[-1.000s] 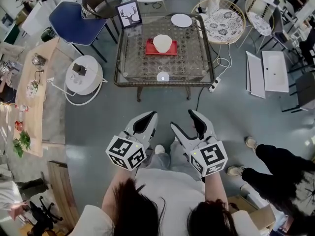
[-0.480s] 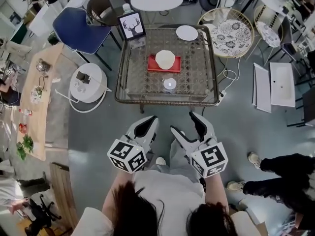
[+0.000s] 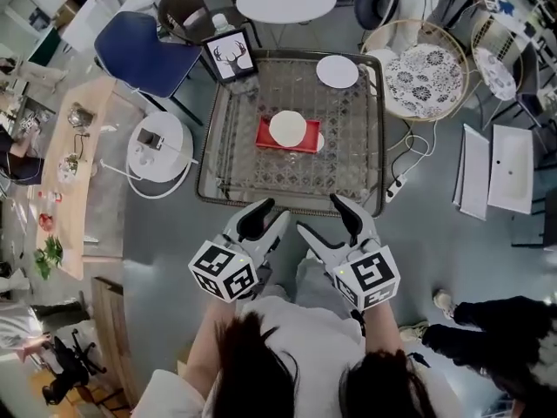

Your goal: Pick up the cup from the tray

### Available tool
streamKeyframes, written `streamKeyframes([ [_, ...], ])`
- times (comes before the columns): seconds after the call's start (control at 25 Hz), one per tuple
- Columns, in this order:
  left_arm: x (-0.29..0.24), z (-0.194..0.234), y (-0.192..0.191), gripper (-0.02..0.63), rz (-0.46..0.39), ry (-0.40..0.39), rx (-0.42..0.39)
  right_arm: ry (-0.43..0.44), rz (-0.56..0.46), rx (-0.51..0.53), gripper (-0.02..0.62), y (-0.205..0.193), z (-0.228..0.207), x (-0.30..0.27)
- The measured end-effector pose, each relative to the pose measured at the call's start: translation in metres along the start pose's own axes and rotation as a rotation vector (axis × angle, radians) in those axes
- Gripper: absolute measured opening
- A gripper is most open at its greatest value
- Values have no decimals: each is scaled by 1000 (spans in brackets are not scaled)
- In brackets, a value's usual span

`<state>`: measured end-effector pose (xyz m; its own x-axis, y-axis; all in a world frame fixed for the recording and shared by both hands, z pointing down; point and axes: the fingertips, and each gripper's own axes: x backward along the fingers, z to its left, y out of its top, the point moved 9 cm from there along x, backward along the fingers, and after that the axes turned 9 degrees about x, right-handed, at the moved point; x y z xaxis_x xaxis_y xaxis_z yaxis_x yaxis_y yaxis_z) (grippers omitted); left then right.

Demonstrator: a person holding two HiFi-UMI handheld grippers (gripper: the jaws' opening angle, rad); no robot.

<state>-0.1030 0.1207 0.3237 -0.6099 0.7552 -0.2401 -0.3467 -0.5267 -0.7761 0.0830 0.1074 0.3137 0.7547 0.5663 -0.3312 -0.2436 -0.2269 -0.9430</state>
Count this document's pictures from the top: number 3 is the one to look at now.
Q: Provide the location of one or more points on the white flat panel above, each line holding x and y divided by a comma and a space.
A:
472, 177

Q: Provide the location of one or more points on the red tray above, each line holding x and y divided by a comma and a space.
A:
265, 139

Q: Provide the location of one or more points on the small white round dish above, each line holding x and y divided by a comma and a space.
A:
321, 143

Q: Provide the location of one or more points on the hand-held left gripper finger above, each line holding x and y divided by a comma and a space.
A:
257, 216
275, 229

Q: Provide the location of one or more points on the brown wicker chair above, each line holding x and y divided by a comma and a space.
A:
174, 9

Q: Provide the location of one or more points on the glass-topped rattan table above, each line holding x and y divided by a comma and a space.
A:
339, 163

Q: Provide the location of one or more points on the wooden cabinet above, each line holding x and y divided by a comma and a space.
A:
111, 329

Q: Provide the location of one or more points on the floral round cushion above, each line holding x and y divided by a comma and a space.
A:
424, 81
496, 74

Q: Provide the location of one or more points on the antler picture frame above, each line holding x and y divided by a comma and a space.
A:
230, 57

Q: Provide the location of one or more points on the white power strip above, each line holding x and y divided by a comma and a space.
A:
397, 185

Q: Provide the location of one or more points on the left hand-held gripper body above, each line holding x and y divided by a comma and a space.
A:
222, 272

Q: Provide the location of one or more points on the white cup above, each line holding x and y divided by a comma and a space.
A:
287, 129

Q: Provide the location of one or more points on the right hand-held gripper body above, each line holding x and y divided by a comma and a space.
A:
367, 277

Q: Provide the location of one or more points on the person's right forearm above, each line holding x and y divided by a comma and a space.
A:
380, 333

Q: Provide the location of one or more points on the black office chair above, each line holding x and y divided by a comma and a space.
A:
65, 370

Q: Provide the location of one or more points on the white round side table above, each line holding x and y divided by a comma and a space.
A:
167, 155

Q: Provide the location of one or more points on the clear water bottle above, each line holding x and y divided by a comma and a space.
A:
222, 22

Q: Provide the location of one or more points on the glass teapot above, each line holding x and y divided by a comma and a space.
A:
78, 113

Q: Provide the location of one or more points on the white ceramic sink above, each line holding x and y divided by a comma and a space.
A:
511, 168

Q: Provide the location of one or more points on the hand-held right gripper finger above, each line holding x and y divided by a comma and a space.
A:
359, 224
324, 248

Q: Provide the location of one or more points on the person's white shirt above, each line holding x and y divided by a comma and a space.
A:
304, 342

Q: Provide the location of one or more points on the green potted plant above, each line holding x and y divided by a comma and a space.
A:
48, 257

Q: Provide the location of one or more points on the person's grey trousers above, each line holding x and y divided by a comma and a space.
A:
313, 283

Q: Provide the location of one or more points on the red packet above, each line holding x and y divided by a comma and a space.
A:
45, 221

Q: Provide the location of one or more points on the small brown box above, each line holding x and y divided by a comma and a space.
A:
148, 137

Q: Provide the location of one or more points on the white plate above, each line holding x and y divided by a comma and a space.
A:
337, 71

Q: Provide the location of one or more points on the person's left forearm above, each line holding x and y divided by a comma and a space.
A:
209, 342

